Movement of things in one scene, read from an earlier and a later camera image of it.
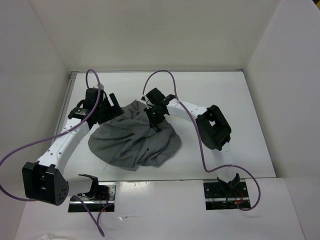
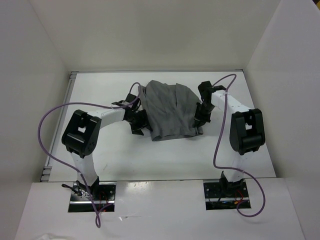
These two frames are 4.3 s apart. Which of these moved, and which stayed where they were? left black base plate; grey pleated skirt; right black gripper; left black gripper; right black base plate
Moved: grey pleated skirt; right black gripper; left black gripper
Stayed: right black base plate; left black base plate
